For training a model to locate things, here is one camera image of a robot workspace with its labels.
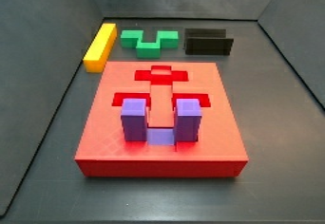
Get red slotted puzzle board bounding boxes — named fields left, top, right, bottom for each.
left=75, top=62, right=249, bottom=177

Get green zigzag block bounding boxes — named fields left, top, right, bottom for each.
left=119, top=30, right=179, bottom=59

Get purple U-shaped block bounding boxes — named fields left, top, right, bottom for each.
left=120, top=99, right=202, bottom=146

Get yellow long bar block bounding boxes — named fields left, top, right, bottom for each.
left=83, top=23, right=116, bottom=73

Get black angle bracket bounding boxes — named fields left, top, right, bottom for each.
left=185, top=28, right=234, bottom=56

